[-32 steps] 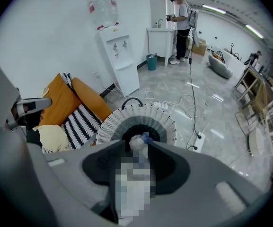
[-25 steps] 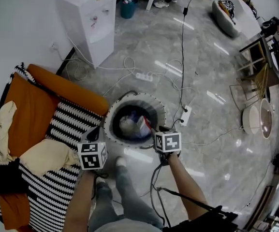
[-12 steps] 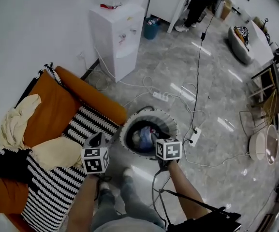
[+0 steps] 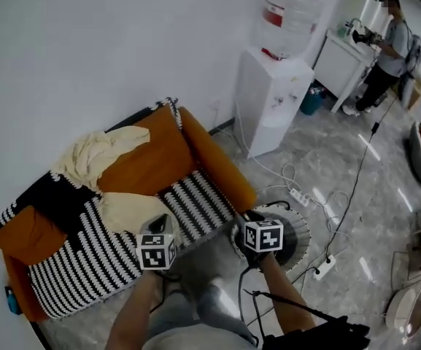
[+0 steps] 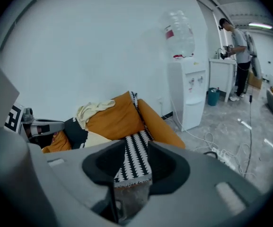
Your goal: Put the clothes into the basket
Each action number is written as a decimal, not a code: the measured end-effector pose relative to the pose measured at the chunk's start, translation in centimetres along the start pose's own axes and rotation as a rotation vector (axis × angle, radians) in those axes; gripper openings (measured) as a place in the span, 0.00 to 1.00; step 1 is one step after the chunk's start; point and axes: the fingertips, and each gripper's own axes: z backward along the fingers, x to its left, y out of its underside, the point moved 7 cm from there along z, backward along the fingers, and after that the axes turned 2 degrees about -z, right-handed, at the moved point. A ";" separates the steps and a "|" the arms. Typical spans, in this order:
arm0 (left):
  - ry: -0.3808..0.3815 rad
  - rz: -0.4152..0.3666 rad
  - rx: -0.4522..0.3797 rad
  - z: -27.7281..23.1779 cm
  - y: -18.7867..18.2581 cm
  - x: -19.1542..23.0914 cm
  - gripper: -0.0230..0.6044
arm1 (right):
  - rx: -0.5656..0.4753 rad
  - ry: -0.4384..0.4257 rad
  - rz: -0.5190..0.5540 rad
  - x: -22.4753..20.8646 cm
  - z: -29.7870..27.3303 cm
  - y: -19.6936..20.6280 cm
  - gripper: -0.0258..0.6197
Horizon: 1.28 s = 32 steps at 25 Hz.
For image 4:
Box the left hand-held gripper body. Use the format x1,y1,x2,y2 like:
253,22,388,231
136,233,178,271

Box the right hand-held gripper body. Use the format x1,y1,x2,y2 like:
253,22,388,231
244,219,283,266

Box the cream garment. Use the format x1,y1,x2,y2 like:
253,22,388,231
99,191,182,249
54,125,152,193

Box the woven grey white laundry basket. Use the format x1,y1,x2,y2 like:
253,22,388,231
230,201,312,275

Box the person's left forearm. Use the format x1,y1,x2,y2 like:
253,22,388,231
106,270,166,350

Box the person's right forearm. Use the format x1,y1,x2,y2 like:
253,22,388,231
259,252,317,335

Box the orange sofa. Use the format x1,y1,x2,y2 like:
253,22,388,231
0,100,258,323

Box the person's grey trousers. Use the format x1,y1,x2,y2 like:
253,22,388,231
147,260,258,346

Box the black white patterned sofa cover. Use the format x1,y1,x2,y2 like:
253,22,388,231
0,98,236,320

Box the person's light grey shirt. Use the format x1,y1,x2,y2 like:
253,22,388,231
147,326,258,350

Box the white water dispenser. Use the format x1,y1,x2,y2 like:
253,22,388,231
233,47,315,160

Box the teal waste bin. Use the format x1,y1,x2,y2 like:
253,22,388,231
299,85,326,116

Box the round white pink pod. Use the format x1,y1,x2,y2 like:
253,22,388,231
385,279,421,341

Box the white sink cabinet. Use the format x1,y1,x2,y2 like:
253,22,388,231
312,27,381,114

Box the cardboard box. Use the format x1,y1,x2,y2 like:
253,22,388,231
401,74,421,111

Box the clear water bottle red label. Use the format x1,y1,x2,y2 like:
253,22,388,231
255,0,324,61

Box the chrome faucet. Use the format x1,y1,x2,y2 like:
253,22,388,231
343,17,363,36

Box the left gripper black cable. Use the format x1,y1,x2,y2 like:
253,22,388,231
147,270,182,313

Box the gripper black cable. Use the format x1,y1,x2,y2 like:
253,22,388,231
147,270,182,313
237,260,269,346

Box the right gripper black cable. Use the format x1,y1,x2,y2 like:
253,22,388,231
237,260,269,346

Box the long black floor cable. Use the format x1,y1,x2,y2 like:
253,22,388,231
325,96,399,260

